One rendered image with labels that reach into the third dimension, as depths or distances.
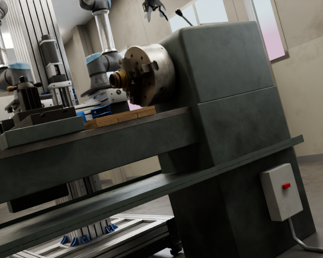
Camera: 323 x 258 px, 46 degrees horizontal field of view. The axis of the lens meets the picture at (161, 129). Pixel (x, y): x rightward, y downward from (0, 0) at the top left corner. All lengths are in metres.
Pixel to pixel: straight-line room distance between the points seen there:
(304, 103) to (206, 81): 2.75
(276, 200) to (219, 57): 0.78
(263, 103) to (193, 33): 0.56
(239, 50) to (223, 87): 0.26
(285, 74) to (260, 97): 2.51
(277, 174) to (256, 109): 0.36
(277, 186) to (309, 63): 2.61
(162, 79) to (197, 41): 0.27
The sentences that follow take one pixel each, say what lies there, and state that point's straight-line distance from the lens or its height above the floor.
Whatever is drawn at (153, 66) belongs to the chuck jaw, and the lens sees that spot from 1.85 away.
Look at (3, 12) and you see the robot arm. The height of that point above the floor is 1.68.
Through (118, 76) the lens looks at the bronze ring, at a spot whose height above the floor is 1.09.
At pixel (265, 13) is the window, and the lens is 4.78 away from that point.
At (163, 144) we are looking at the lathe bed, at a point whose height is 0.72.
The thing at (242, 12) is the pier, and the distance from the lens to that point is 4.77.
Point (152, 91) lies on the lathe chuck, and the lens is 1.88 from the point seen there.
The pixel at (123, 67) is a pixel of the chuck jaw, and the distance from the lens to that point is 1.97.
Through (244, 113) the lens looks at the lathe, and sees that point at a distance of 2.05.
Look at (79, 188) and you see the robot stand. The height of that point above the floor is 0.57.
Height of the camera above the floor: 0.78
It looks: level
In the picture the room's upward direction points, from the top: 15 degrees counter-clockwise
